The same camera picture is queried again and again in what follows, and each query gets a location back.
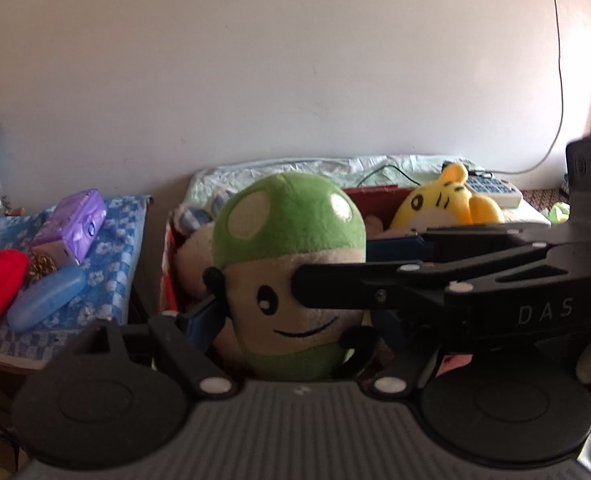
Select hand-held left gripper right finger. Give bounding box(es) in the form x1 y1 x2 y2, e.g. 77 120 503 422
370 310 441 400

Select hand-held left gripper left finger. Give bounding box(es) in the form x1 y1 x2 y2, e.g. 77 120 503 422
70 296 236 401

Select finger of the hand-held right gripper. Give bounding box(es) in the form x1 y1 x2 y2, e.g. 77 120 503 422
366 227 551 262
293 244 573 310

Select red cardboard box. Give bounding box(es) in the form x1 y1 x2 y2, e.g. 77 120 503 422
160 185 416 316

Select yellow tiger plush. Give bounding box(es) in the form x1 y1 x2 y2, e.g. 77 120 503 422
390 162 505 233

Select white rabbit plush plaid ears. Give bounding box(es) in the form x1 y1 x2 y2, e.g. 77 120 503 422
173 190 236 311

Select green plush doll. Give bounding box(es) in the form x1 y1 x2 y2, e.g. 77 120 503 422
203 172 376 381

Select small green plush toy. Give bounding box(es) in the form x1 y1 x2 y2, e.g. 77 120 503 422
548 201 573 225

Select blue floral towel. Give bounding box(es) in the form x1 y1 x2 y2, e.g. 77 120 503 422
0 194 155 361

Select white power strip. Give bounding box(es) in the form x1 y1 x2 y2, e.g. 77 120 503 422
463 172 523 208

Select brown patterned cloth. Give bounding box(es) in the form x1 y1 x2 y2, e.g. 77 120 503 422
523 187 571 211

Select blue oval case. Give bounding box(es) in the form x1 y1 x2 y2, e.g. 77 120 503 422
6 264 87 333

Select purple tissue pack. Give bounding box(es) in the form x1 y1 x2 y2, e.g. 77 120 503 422
30 189 107 267

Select small gold ornament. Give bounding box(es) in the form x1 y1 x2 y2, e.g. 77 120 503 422
28 254 57 278

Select red oval case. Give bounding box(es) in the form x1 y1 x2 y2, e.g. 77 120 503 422
0 249 29 325

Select black cable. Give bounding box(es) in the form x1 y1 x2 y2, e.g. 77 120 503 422
358 162 421 186

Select white cable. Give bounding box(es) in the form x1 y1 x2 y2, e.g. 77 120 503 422
475 0 563 176

